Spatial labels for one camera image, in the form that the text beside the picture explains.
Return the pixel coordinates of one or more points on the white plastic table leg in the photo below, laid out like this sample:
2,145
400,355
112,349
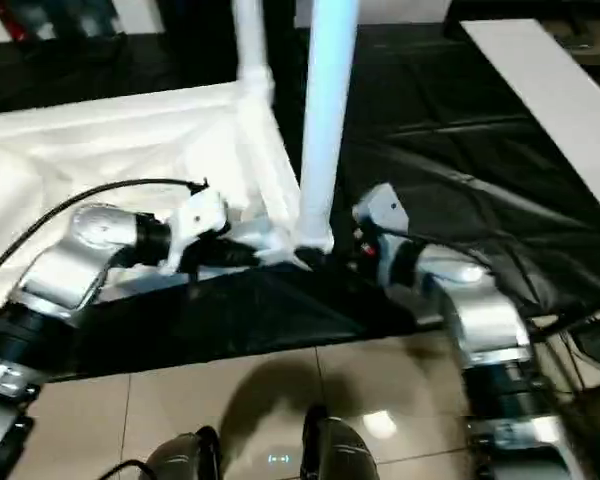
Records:
325,110
252,45

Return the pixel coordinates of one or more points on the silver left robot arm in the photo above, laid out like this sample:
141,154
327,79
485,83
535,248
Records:
60,270

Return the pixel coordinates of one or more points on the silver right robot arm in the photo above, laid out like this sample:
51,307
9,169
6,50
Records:
480,310

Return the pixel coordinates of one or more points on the white plastic table top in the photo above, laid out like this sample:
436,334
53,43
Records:
110,140

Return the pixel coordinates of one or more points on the white cabinet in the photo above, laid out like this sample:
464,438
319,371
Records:
70,15

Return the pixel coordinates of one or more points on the black right robot foot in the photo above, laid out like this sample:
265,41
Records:
340,448

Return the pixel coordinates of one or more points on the white flat board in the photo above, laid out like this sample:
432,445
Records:
550,90

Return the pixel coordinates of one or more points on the black robot foot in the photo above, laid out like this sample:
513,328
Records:
340,448
180,458

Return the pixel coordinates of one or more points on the black power adapter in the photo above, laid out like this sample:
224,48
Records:
598,348

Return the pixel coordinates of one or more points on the black left robot foot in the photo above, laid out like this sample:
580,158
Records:
180,458

